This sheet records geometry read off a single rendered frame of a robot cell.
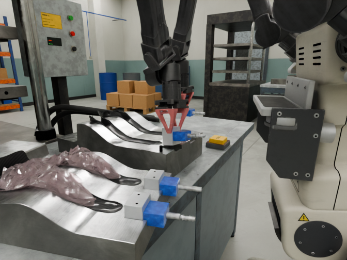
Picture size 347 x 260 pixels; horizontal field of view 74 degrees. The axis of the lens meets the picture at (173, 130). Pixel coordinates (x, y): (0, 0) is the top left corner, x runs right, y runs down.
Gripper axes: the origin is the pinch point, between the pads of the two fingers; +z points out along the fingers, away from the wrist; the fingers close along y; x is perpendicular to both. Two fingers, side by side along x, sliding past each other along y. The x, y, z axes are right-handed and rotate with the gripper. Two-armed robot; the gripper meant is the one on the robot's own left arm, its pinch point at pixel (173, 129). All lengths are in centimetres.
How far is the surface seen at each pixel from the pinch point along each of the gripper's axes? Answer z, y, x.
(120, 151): 6.4, 6.6, -16.3
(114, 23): -349, -617, -594
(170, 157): 7.6, 4.6, 1.1
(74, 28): -55, -29, -78
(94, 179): 9.2, 25.2, -7.2
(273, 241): 84, -98, 16
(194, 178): 14.9, -1.0, 6.0
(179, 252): 42.0, -3.8, -1.9
